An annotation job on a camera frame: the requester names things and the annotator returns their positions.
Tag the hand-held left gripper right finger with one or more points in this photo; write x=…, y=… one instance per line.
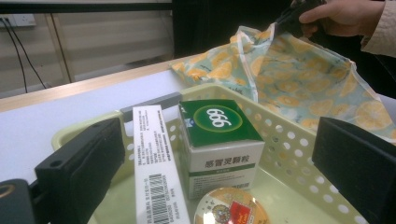
x=358, y=161

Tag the orange print fabric bag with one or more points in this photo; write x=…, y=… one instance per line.
x=295, y=77

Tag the round orange tin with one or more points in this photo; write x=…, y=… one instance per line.
x=230, y=208

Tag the long white green medicine box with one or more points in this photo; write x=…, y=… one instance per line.
x=155, y=155

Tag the pale green perforated plastic basket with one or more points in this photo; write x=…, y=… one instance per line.
x=280, y=205

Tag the square green white medicine box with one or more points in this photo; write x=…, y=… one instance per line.
x=224, y=165

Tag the wooden background desk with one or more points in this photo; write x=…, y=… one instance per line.
x=84, y=6

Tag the white wall socket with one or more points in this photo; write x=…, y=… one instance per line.
x=23, y=20

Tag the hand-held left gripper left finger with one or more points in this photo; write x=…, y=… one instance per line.
x=81, y=169

